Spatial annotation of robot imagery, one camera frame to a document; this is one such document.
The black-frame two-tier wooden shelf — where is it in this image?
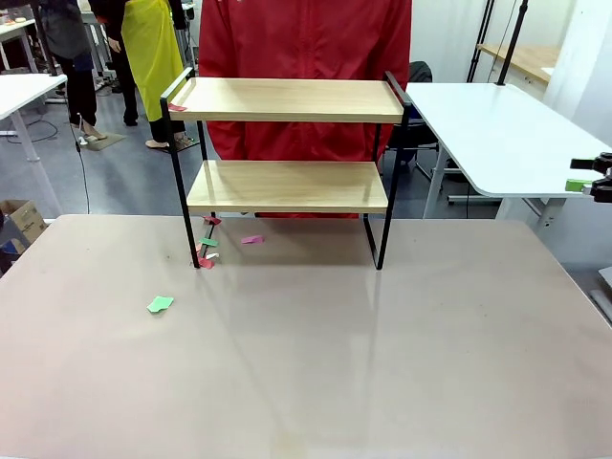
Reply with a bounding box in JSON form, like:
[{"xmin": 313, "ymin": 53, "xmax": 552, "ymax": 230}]
[{"xmin": 160, "ymin": 66, "xmax": 412, "ymax": 272}]

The white side table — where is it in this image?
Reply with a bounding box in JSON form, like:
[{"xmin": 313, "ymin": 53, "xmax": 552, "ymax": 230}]
[{"xmin": 401, "ymin": 81, "xmax": 612, "ymax": 240}]

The wooden desk top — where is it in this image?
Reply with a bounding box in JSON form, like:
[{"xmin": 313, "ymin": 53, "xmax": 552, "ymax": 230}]
[{"xmin": 477, "ymin": 43, "xmax": 561, "ymax": 82}]

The black tripod stand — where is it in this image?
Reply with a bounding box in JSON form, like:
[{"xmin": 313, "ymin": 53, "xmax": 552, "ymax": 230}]
[
  {"xmin": 466, "ymin": 0, "xmax": 496, "ymax": 83},
  {"xmin": 496, "ymin": 0, "xmax": 531, "ymax": 88},
  {"xmin": 35, "ymin": 0, "xmax": 59, "ymax": 77}
]

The black office chair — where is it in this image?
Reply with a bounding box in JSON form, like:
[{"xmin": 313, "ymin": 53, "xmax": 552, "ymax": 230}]
[{"xmin": 382, "ymin": 60, "xmax": 460, "ymax": 192}]

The person in red jacket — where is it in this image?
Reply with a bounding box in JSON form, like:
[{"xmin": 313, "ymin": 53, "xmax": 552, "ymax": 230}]
[{"xmin": 198, "ymin": 0, "xmax": 413, "ymax": 220}]

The wide green paper scrap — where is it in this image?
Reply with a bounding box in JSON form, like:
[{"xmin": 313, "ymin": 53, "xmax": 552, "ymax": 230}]
[{"xmin": 146, "ymin": 295, "xmax": 175, "ymax": 316}]

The mannequin in yellow apron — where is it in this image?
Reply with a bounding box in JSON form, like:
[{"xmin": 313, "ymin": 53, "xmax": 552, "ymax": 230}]
[{"xmin": 120, "ymin": 0, "xmax": 192, "ymax": 150}]

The tan floor mat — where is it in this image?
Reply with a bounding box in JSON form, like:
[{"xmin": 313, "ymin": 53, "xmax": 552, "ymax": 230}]
[{"xmin": 78, "ymin": 132, "xmax": 126, "ymax": 153}]

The mannequin in black clothes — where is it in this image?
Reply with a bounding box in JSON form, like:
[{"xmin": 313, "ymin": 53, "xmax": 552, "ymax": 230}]
[{"xmin": 98, "ymin": 0, "xmax": 141, "ymax": 128}]

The mannequin in dark grey clothes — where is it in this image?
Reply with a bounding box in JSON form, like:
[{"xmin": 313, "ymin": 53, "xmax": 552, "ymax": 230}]
[{"xmin": 37, "ymin": 0, "xmax": 99, "ymax": 140}]

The brown cardboard box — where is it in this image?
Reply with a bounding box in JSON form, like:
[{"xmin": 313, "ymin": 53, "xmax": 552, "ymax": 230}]
[{"xmin": 0, "ymin": 199, "xmax": 49, "ymax": 250}]

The white height-adjustable table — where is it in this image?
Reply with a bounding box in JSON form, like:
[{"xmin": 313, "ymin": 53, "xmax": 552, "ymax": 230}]
[{"xmin": 0, "ymin": 73, "xmax": 68, "ymax": 164}]

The black floor cable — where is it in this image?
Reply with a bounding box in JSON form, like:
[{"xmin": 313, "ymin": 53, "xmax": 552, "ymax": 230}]
[{"xmin": 69, "ymin": 112, "xmax": 92, "ymax": 215}]

